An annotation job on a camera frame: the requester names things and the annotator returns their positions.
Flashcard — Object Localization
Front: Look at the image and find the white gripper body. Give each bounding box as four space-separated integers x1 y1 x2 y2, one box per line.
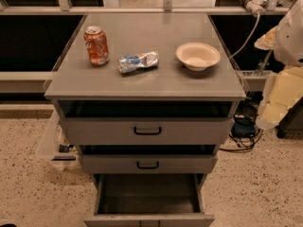
274 0 303 66

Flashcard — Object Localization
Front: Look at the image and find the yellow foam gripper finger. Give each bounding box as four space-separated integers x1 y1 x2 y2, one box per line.
256 66 303 130
254 26 277 50

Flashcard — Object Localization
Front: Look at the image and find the crushed blue silver redbull can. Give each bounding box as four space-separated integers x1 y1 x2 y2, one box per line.
118 50 159 74

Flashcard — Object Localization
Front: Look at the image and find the grey drawer cabinet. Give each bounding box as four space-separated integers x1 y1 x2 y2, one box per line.
44 12 247 227

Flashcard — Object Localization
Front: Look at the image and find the orange soda can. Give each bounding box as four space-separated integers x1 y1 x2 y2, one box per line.
83 26 109 66

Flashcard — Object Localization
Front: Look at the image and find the bottom grey drawer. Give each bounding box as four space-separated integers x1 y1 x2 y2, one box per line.
83 174 214 227

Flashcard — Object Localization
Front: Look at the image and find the grey drawer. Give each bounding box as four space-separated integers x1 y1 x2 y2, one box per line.
61 100 233 145
83 174 214 227
80 145 217 174

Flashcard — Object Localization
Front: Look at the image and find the middle grey drawer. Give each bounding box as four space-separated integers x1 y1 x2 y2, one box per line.
80 145 217 174

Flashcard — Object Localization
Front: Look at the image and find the top grey drawer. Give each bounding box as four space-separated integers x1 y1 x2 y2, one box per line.
61 100 233 145

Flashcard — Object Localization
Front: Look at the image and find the metal support rod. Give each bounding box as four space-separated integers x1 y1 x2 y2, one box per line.
254 50 273 76

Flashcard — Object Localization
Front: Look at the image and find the dark cabinet at right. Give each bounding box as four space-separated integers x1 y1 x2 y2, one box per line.
276 97 303 138

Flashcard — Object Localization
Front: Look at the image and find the white power strip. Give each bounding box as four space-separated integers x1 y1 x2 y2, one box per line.
239 0 266 16

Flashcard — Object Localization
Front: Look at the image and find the blue box on floor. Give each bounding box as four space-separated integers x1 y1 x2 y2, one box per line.
231 118 257 138

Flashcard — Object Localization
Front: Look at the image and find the white paper bowl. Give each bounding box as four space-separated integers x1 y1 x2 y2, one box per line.
176 43 221 72

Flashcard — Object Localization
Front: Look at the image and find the clear plastic storage bin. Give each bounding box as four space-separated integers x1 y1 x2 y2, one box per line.
35 112 80 170

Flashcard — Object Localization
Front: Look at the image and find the white power cable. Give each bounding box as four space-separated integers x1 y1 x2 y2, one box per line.
228 10 261 61

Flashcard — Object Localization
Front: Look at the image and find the black cable bundle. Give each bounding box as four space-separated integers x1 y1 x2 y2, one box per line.
219 93 265 153

